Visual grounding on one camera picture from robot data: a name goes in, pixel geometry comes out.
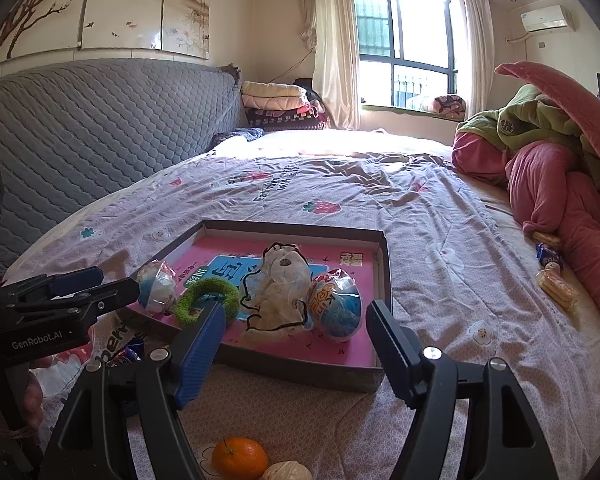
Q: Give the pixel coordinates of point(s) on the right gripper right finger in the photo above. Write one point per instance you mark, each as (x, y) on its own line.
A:
(503, 439)

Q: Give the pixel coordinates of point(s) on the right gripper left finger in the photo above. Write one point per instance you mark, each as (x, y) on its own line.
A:
(90, 439)

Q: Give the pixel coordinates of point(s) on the folded cloth on sill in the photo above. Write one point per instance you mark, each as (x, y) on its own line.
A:
(450, 106)

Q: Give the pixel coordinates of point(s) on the yellow wafer snack packet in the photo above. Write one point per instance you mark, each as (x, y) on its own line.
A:
(552, 283)

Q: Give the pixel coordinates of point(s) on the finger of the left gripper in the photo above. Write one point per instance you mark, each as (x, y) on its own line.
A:
(45, 287)
(99, 302)

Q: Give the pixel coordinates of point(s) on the pink floral bed sheet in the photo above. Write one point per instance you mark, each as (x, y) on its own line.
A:
(284, 218)

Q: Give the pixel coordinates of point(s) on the blue white toy egg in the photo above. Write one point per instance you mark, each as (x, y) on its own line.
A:
(157, 287)

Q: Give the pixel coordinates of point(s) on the white air conditioner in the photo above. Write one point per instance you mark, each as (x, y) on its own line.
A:
(551, 17)

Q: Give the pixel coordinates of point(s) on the person's left hand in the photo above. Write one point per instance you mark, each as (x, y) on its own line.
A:
(32, 396)

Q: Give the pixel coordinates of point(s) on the left cream curtain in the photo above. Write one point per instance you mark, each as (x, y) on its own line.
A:
(329, 30)

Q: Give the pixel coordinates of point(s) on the orange tangerine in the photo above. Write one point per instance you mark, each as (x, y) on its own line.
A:
(239, 458)

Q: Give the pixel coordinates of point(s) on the orange biscuit snack packet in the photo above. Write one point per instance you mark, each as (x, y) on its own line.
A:
(549, 240)

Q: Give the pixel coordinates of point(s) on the blue orange surprise egg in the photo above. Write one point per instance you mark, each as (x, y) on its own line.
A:
(335, 305)

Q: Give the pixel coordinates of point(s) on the floral wall panel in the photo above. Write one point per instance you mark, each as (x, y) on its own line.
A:
(34, 26)

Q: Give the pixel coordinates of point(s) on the blue candy wrapper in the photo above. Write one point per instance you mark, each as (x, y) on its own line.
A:
(548, 258)

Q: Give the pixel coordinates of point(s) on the dark framed window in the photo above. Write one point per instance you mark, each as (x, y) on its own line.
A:
(406, 52)

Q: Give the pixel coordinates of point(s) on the cream curtain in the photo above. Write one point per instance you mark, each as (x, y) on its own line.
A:
(479, 30)
(329, 30)

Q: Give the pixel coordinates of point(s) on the shallow brown cardboard tray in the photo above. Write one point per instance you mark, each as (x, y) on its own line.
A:
(273, 266)

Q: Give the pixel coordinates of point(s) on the right cream curtain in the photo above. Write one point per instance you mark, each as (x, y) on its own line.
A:
(479, 30)

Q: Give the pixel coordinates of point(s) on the dark pillow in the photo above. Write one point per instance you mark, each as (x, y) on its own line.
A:
(249, 134)

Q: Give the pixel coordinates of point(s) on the cream walnut ball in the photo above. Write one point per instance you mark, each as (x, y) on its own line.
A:
(290, 470)

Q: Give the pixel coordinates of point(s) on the pink quilt pile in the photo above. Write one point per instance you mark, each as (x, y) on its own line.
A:
(549, 187)

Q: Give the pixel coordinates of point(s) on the green blanket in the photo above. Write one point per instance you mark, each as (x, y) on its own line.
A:
(529, 117)

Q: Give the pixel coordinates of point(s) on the grey quilted headboard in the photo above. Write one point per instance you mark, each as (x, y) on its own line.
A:
(74, 132)

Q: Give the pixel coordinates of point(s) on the stack of folded blankets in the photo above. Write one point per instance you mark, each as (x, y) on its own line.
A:
(275, 107)

